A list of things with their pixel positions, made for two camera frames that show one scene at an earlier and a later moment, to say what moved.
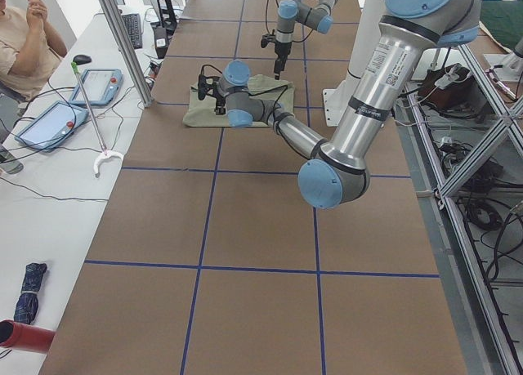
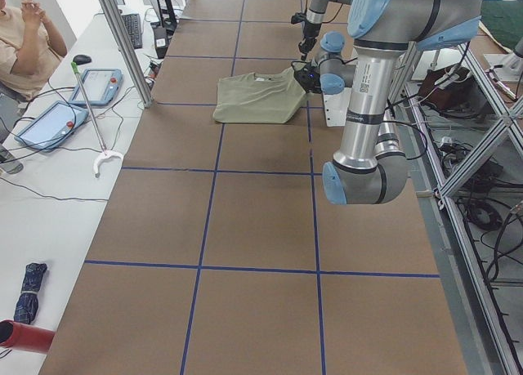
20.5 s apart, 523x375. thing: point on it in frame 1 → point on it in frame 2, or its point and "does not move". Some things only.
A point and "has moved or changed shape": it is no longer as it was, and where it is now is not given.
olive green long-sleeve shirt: x=202 y=112 has moved or changed shape
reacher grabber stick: x=105 y=155 does not move
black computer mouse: x=82 y=59 does not move
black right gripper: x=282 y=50 → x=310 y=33
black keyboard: x=133 y=25 does not move
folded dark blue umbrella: x=27 y=304 does not move
